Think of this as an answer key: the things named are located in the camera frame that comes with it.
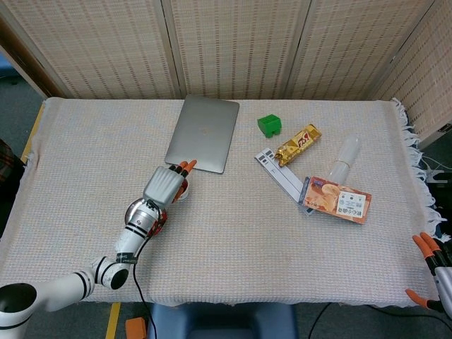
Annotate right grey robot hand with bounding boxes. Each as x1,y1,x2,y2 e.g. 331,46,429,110
405,232,452,315

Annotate red candy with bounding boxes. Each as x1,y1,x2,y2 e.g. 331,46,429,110
150,211,167,237

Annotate beige woven tablecloth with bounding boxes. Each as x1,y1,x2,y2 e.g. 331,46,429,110
0,97,449,307

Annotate grey closed laptop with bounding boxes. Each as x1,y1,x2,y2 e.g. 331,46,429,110
164,94,240,174

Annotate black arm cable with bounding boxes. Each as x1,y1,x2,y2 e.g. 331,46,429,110
132,199,167,339

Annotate white plastic clamp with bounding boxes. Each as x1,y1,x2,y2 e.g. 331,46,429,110
422,168,446,184

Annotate orange potato chips box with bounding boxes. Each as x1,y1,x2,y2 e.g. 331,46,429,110
298,175,372,226

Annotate gold snack packet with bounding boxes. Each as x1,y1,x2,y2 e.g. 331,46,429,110
274,124,323,168

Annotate blue chair seat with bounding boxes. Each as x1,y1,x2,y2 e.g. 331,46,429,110
146,302,299,339

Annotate metal dish of red candies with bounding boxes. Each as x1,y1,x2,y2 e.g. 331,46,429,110
124,196,167,237

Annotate green toy block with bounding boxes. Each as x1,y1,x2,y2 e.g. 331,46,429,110
256,114,283,138

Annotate orange block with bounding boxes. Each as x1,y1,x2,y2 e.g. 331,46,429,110
126,316,148,339

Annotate woven folding screen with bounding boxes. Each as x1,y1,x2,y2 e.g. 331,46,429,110
0,0,452,141

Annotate white paper cup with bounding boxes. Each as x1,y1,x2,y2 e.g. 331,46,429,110
178,178,191,203

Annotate white flat paper box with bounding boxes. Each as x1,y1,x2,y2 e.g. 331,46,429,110
254,148,314,215

